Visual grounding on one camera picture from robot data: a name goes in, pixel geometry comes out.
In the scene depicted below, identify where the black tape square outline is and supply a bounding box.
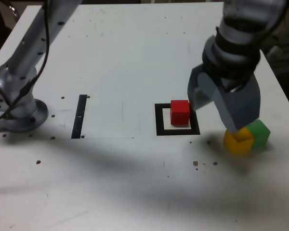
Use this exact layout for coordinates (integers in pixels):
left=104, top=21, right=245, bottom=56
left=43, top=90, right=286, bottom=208
left=154, top=103, right=201, bottom=136

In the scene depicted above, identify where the yellow cube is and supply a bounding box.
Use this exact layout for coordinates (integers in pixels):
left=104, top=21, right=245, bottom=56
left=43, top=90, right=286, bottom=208
left=223, top=127, right=255, bottom=155

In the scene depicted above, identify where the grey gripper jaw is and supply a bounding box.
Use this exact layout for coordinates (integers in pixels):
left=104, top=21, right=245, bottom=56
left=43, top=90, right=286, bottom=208
left=214, top=73, right=261, bottom=133
left=186, top=63, right=219, bottom=111

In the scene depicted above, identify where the green cube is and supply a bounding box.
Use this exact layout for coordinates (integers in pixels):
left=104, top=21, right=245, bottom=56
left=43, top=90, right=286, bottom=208
left=246, top=120, right=271, bottom=152

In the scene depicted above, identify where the red cube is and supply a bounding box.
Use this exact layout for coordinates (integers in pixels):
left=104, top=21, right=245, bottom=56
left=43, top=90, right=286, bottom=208
left=170, top=99, right=191, bottom=127

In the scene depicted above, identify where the black tape strip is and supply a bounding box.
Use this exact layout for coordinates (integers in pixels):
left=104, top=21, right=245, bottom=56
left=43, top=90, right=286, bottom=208
left=71, top=94, right=88, bottom=140

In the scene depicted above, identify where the metal chair frame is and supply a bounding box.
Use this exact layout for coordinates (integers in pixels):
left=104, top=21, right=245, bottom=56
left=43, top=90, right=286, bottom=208
left=9, top=4, right=20, bottom=19

